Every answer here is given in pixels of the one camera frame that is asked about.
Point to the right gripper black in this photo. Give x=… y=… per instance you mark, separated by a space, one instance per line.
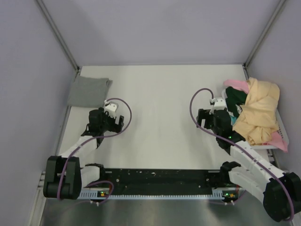
x=204 y=114

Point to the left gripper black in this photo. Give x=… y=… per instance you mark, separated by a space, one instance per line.
x=114 y=126

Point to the yellow t shirt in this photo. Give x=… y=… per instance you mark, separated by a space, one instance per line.
x=258 y=122

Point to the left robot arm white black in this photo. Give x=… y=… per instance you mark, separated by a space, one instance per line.
x=67 y=174

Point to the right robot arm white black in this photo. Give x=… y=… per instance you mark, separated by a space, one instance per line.
x=278 y=191

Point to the teal t shirt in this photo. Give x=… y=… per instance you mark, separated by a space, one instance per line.
x=233 y=120

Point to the dark green t shirt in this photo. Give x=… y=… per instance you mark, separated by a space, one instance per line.
x=235 y=98

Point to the folded grey t shirt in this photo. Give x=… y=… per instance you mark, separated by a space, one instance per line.
x=88 y=92

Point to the pink t shirt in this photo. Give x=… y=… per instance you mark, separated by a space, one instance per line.
x=243 y=86

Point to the white laundry basket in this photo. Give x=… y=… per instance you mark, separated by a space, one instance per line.
x=282 y=132

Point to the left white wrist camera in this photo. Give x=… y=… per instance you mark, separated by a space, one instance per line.
x=110 y=106

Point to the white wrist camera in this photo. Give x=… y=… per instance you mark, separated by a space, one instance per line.
x=110 y=106
x=218 y=104

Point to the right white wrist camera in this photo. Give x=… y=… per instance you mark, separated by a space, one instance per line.
x=218 y=104

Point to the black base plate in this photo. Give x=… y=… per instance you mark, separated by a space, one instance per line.
x=164 y=181

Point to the right aluminium corner post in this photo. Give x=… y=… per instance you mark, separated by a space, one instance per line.
x=272 y=20

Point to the aluminium corner post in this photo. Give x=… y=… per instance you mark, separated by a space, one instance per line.
x=57 y=34
x=272 y=20

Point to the white slotted cable duct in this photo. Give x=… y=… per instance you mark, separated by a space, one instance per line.
x=99 y=195

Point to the left aluminium corner post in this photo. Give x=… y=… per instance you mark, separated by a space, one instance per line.
x=57 y=34

